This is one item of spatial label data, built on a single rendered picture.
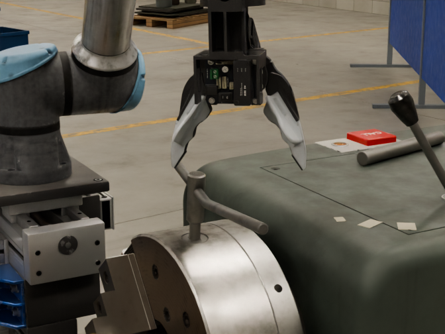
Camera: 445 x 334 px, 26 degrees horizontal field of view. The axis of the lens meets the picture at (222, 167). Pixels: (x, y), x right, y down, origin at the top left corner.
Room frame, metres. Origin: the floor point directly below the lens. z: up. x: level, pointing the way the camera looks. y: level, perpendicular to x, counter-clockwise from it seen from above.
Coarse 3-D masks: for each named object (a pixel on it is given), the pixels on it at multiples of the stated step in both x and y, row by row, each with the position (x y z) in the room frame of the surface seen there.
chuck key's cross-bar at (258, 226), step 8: (176, 168) 1.20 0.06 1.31; (184, 168) 1.18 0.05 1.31; (184, 176) 1.16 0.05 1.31; (200, 192) 1.11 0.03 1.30; (200, 200) 1.09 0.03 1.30; (208, 200) 1.07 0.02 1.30; (208, 208) 1.06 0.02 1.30; (216, 208) 1.03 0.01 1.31; (224, 208) 1.01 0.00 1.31; (224, 216) 1.00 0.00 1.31; (232, 216) 0.98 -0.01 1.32; (240, 216) 0.96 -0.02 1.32; (248, 216) 0.95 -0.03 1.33; (240, 224) 0.95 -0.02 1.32; (248, 224) 0.93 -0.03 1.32; (256, 224) 0.91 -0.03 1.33; (264, 224) 0.91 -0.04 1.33; (256, 232) 0.91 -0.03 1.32; (264, 232) 0.90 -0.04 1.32
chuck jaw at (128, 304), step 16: (128, 256) 1.18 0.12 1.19; (112, 272) 1.16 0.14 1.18; (128, 272) 1.17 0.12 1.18; (112, 288) 1.15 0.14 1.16; (128, 288) 1.15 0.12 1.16; (144, 288) 1.16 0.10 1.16; (96, 304) 1.15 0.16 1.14; (112, 304) 1.13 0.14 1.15; (128, 304) 1.14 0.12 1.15; (144, 304) 1.15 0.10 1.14; (96, 320) 1.11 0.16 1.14; (112, 320) 1.12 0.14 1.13; (128, 320) 1.12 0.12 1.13; (144, 320) 1.13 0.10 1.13
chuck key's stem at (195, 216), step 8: (192, 176) 1.12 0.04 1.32; (200, 176) 1.12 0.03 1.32; (192, 184) 1.12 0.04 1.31; (200, 184) 1.12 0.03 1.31; (192, 192) 1.12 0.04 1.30; (192, 200) 1.12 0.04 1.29; (192, 208) 1.12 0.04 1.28; (200, 208) 1.12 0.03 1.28; (192, 216) 1.12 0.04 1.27; (200, 216) 1.12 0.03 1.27; (192, 224) 1.13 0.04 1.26; (200, 224) 1.13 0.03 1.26; (192, 232) 1.13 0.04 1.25; (200, 232) 1.13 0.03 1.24; (192, 240) 1.13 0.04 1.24; (200, 240) 1.13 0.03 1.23
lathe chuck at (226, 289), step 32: (160, 256) 1.12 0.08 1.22; (192, 256) 1.09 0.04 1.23; (224, 256) 1.10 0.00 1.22; (160, 288) 1.12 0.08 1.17; (192, 288) 1.05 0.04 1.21; (224, 288) 1.06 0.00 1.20; (256, 288) 1.07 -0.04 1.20; (160, 320) 1.12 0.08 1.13; (192, 320) 1.04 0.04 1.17; (224, 320) 1.03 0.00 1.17; (256, 320) 1.04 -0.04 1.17
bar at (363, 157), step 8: (432, 136) 1.52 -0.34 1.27; (440, 136) 1.53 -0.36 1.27; (392, 144) 1.45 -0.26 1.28; (400, 144) 1.46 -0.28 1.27; (408, 144) 1.47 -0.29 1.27; (416, 144) 1.48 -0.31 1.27; (432, 144) 1.51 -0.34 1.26; (360, 152) 1.41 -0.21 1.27; (368, 152) 1.41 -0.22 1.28; (376, 152) 1.42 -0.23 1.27; (384, 152) 1.43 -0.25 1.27; (392, 152) 1.44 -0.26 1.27; (400, 152) 1.45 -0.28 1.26; (408, 152) 1.47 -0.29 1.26; (360, 160) 1.41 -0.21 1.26; (368, 160) 1.40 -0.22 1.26; (376, 160) 1.41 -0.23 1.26
